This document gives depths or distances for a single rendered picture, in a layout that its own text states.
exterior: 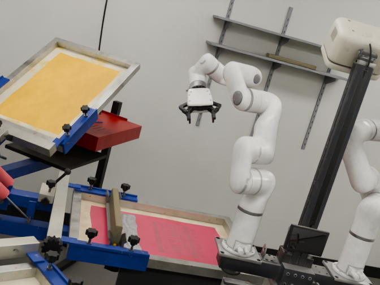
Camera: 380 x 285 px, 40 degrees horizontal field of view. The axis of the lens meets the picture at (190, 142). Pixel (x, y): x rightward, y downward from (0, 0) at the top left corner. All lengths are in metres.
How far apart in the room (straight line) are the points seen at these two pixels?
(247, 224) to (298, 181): 2.83
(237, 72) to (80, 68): 1.43
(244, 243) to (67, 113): 1.31
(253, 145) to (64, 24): 2.55
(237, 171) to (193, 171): 2.61
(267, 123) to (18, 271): 0.96
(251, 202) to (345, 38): 0.64
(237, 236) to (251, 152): 0.32
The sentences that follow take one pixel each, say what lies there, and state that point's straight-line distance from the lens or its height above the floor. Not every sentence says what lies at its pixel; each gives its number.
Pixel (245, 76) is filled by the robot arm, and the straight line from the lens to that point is 1.90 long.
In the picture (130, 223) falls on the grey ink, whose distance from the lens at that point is 2.35.
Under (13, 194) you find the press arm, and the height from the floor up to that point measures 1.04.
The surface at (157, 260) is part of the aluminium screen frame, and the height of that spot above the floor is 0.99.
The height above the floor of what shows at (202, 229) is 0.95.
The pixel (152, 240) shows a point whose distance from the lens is 2.26.
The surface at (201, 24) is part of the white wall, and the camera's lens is 4.15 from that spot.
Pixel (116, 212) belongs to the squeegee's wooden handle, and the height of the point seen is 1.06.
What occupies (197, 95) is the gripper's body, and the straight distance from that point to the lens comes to 2.08.
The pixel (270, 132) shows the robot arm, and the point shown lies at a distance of 1.83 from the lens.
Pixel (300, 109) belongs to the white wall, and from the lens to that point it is 4.49.
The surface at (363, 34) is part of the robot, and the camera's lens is 1.89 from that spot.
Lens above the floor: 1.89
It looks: 13 degrees down
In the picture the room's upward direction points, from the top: 16 degrees clockwise
